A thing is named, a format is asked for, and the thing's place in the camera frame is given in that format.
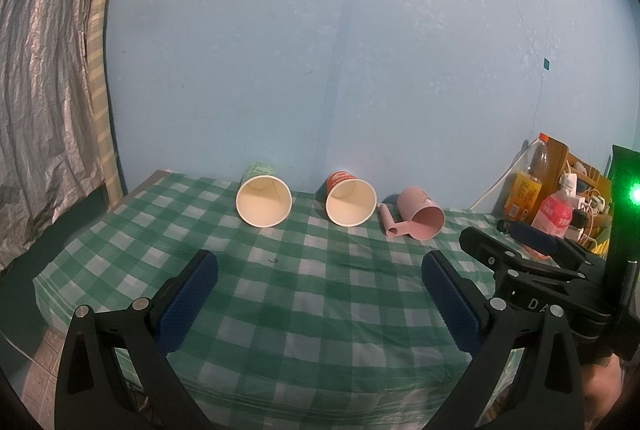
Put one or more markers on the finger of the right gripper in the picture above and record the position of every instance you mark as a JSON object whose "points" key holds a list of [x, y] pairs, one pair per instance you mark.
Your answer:
{"points": [[505, 262], [562, 251]]}

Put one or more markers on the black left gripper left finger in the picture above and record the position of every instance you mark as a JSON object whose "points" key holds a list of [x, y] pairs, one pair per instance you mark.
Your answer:
{"points": [[92, 393]]}

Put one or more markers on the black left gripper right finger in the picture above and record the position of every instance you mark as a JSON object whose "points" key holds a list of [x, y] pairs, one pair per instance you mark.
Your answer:
{"points": [[547, 390]]}

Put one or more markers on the green paper cup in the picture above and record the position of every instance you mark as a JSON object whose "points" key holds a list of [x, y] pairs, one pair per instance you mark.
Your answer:
{"points": [[263, 199]]}

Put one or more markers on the red paper cup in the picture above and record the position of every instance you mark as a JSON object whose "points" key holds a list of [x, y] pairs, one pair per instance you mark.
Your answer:
{"points": [[349, 201]]}

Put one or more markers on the person's right hand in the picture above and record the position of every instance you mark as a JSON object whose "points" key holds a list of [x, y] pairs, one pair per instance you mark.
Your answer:
{"points": [[602, 384]]}

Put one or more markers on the pink-label water bottle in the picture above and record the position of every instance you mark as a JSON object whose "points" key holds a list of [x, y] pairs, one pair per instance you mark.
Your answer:
{"points": [[556, 211]]}

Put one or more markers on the yellow carton box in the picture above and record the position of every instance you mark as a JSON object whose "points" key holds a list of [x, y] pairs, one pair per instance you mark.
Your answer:
{"points": [[522, 197]]}

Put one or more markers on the pink plastic mug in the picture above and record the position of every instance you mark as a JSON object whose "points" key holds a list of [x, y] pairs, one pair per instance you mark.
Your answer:
{"points": [[421, 218]]}

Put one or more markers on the wooden organizer box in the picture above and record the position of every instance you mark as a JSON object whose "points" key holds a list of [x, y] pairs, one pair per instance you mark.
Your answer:
{"points": [[592, 189]]}

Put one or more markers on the orange-capped drink bottle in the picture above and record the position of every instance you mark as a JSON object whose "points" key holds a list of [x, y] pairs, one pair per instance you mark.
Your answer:
{"points": [[539, 162]]}

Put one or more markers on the green checkered tablecloth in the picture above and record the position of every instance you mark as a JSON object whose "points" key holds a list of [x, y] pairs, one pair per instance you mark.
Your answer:
{"points": [[339, 334]]}

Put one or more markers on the grey curtain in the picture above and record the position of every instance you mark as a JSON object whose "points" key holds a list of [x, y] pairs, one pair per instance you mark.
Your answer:
{"points": [[49, 152]]}

